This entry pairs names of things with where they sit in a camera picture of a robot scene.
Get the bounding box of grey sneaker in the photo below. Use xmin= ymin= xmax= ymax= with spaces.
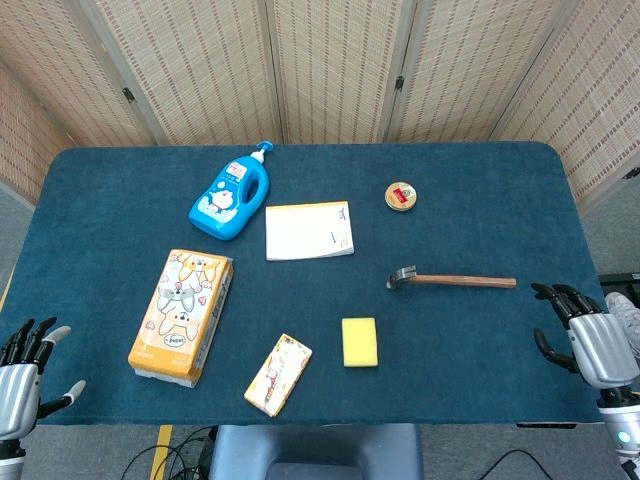
xmin=603 ymin=292 xmax=640 ymax=347

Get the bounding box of round gold tin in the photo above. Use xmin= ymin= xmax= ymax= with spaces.
xmin=384 ymin=181 xmax=420 ymax=213

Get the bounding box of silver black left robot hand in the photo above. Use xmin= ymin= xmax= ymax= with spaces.
xmin=0 ymin=316 xmax=87 ymax=444

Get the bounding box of white notepad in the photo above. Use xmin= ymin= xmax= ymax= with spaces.
xmin=264 ymin=200 xmax=356 ymax=262

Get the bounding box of wooden handle claw hammer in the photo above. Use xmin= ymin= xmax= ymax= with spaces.
xmin=385 ymin=264 xmax=518 ymax=291

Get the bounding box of blue pump bottle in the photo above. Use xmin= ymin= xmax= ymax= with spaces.
xmin=187 ymin=141 xmax=275 ymax=242

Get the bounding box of orange corgi tissue pack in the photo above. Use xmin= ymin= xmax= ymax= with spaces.
xmin=127 ymin=248 xmax=235 ymax=390

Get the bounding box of yellow sponge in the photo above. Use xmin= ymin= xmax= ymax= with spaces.
xmin=341 ymin=316 xmax=379 ymax=369

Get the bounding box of yellow floor tape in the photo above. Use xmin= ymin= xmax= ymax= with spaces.
xmin=149 ymin=424 xmax=174 ymax=480

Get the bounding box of woven folding screen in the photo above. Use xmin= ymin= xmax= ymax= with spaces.
xmin=0 ymin=0 xmax=640 ymax=206

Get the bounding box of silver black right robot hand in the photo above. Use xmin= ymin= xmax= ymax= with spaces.
xmin=530 ymin=282 xmax=640 ymax=391

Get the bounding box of curry roux box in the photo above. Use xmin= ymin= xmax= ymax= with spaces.
xmin=243 ymin=333 xmax=314 ymax=418

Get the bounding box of black floor cable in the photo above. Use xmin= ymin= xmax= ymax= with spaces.
xmin=119 ymin=424 xmax=219 ymax=480
xmin=478 ymin=448 xmax=554 ymax=480

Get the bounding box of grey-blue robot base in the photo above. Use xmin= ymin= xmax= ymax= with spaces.
xmin=208 ymin=423 xmax=424 ymax=480

